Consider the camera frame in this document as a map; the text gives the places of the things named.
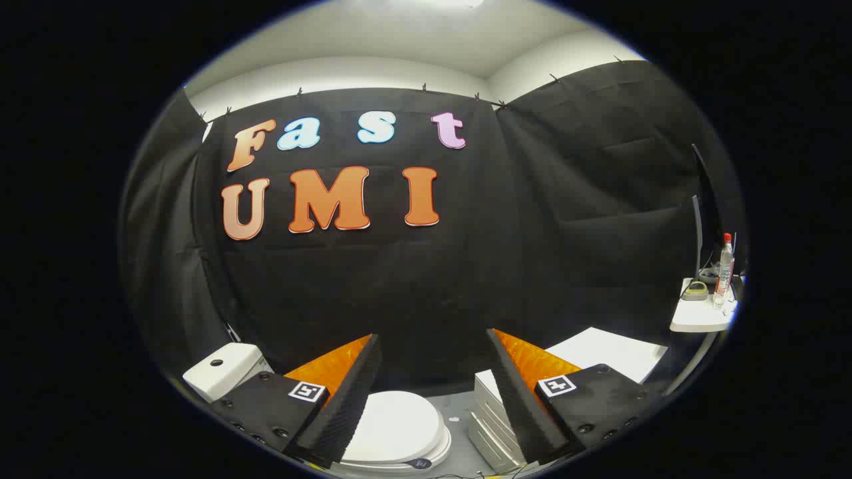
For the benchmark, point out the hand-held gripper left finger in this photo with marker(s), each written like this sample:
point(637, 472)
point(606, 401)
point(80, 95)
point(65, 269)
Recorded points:
point(346, 406)

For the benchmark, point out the small white side table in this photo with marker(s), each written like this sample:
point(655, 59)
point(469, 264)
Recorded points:
point(699, 319)

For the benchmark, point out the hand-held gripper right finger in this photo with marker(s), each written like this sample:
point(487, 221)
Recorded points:
point(526, 412)

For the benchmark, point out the clear bottle with red cap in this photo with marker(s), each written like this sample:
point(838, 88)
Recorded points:
point(724, 269)

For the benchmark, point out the black backdrop cloth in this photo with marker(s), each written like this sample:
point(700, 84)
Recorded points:
point(432, 279)

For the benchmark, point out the white toilet lid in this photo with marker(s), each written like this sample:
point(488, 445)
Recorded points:
point(396, 426)

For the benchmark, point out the white drawer cabinet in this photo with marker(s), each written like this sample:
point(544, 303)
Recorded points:
point(612, 352)

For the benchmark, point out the white toilet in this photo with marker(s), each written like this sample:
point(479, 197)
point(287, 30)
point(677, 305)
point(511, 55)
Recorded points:
point(223, 379)

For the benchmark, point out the small grey tape roll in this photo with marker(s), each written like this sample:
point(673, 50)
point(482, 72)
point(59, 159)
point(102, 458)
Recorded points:
point(694, 291)

